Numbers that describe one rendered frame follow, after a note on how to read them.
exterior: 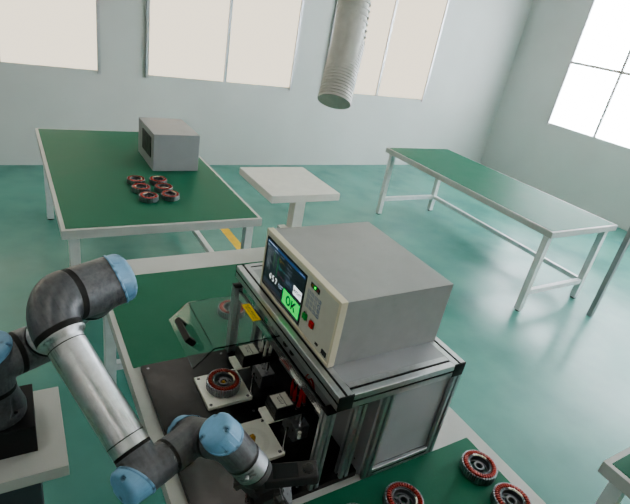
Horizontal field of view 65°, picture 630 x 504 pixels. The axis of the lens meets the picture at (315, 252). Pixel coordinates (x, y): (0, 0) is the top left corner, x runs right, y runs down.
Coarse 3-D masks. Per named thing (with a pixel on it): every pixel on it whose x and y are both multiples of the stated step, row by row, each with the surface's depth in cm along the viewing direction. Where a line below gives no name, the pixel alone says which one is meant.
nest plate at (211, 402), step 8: (200, 376) 167; (200, 384) 164; (240, 384) 167; (200, 392) 161; (208, 392) 161; (240, 392) 164; (248, 392) 164; (208, 400) 158; (216, 400) 159; (224, 400) 159; (232, 400) 160; (240, 400) 161; (248, 400) 162; (208, 408) 155; (216, 408) 157
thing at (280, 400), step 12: (276, 396) 145; (288, 396) 146; (264, 408) 146; (276, 408) 141; (288, 408) 143; (300, 408) 146; (312, 408) 148; (264, 420) 142; (276, 420) 142; (300, 420) 149
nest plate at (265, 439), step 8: (248, 424) 152; (256, 424) 153; (264, 424) 153; (248, 432) 149; (256, 432) 150; (264, 432) 150; (272, 432) 151; (256, 440) 147; (264, 440) 148; (272, 440) 148; (264, 448) 145; (272, 448) 145; (280, 448) 146; (272, 456) 143; (280, 456) 144
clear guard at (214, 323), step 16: (192, 304) 154; (208, 304) 156; (224, 304) 157; (240, 304) 159; (256, 304) 160; (192, 320) 149; (208, 320) 148; (224, 320) 150; (240, 320) 151; (192, 336) 145; (208, 336) 142; (224, 336) 143; (240, 336) 144; (256, 336) 145; (272, 336) 147; (192, 352) 141; (208, 352) 137
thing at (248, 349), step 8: (248, 344) 164; (240, 352) 160; (248, 352) 161; (256, 352) 161; (272, 352) 167; (232, 360) 162; (240, 360) 161; (248, 360) 160; (256, 360) 162; (264, 360) 163; (272, 360) 165; (240, 368) 160; (264, 368) 169
